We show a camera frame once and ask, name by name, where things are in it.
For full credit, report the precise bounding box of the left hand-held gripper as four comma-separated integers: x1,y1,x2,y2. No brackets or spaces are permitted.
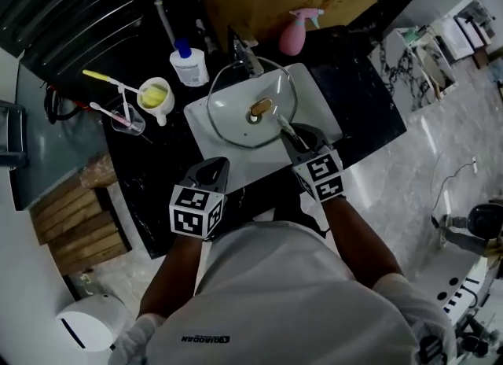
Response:
168,157,231,238

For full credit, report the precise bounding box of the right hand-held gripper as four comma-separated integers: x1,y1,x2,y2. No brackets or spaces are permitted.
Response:
279,124,345,203

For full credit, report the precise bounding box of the green scouring sponge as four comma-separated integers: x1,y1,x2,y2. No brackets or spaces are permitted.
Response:
276,113,298,140

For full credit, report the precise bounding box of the glass pot lid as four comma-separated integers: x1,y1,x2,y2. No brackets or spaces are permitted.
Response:
206,60,298,149

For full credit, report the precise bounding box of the person's right forearm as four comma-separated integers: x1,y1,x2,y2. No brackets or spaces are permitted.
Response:
320,196,404,289

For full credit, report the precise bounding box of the person's left forearm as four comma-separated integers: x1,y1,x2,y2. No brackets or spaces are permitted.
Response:
137,233,205,319

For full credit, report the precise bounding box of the white rectangular sink basin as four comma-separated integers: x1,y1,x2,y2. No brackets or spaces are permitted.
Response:
183,62,343,195

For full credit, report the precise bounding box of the black marble vanity table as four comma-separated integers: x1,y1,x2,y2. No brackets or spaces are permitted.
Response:
101,28,408,260

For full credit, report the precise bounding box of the white mug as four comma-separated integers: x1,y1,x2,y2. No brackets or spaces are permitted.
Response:
136,76,175,127

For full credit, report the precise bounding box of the clear plastic cup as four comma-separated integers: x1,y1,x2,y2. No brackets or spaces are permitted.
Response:
109,103,146,136

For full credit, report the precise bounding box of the yellow sponge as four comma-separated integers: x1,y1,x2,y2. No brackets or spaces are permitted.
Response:
140,82,168,108

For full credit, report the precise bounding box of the chrome faucet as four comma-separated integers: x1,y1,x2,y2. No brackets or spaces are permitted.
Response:
233,36,265,78

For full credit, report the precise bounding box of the white bottle blue cap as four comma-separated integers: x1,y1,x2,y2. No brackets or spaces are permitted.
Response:
169,38,209,87

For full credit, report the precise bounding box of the pink spray bottle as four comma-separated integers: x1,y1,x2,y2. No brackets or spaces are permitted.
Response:
278,8,325,57

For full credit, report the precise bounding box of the white toothbrush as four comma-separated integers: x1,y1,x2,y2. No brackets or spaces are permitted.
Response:
116,83,133,120

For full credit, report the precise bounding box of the white marble pattern cabinet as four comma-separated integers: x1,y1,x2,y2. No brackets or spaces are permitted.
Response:
369,24,459,112

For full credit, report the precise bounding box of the large cardboard box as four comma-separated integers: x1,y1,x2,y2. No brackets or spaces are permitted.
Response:
190,0,394,48

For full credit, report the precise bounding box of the stack of wooden planks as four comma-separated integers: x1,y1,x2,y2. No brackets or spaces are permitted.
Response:
30,153,133,276

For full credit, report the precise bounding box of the person's white t-shirt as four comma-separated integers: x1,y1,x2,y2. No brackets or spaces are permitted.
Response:
108,219,459,365

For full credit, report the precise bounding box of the white pipe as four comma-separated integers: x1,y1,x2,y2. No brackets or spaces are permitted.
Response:
147,0,178,46

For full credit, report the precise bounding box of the white round dispenser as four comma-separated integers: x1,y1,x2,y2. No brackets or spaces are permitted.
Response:
54,293,130,353

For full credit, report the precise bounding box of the black step stool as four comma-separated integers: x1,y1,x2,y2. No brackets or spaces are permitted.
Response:
0,99,29,170

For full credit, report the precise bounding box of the white kiosk counter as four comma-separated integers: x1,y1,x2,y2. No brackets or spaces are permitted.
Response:
431,255,503,325

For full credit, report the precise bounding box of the black louvered cabinet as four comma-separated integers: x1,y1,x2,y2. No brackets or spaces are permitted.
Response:
0,0,197,81

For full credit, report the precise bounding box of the yellow handled brush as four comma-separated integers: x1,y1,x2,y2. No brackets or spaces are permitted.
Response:
82,69,145,95

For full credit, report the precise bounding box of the black hose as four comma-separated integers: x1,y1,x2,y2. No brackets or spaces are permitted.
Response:
46,84,79,125

